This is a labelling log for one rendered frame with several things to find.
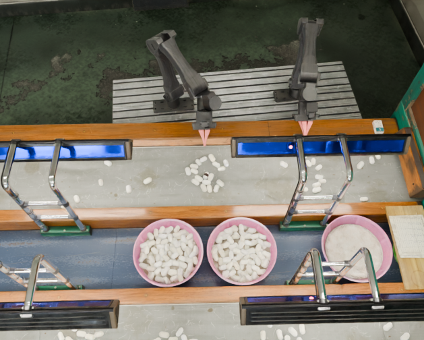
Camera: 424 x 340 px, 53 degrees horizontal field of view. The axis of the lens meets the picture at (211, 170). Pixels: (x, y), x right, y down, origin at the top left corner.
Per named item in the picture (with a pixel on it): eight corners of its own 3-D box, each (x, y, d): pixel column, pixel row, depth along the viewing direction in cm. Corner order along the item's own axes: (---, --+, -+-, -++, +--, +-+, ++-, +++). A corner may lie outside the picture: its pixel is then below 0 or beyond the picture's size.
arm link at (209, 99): (227, 103, 169) (214, 76, 165) (210, 114, 166) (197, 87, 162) (214, 102, 179) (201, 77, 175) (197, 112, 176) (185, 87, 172)
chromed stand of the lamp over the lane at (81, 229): (50, 195, 182) (7, 136, 143) (96, 193, 182) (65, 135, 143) (42, 236, 173) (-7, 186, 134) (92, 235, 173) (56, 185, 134)
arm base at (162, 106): (193, 99, 199) (192, 88, 202) (151, 102, 197) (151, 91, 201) (194, 109, 205) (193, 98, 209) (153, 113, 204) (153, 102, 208)
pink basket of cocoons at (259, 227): (197, 239, 172) (196, 231, 164) (256, 216, 177) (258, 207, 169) (222, 301, 160) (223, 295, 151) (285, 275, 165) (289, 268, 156)
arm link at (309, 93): (321, 102, 163) (325, 70, 160) (298, 100, 163) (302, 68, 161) (315, 101, 174) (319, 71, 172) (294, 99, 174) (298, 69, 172)
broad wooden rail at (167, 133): (13, 146, 205) (-4, 124, 189) (382, 139, 208) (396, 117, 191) (7, 168, 200) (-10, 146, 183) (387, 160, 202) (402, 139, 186)
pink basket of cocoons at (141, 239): (139, 228, 174) (135, 219, 166) (203, 227, 175) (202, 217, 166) (134, 293, 161) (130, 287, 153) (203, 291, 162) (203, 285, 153)
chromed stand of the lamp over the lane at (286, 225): (274, 190, 183) (291, 131, 144) (320, 189, 183) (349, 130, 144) (278, 231, 174) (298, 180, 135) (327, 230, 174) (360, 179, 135)
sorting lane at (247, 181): (-6, 152, 187) (-8, 150, 186) (399, 144, 189) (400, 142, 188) (-23, 214, 173) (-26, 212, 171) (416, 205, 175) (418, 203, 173)
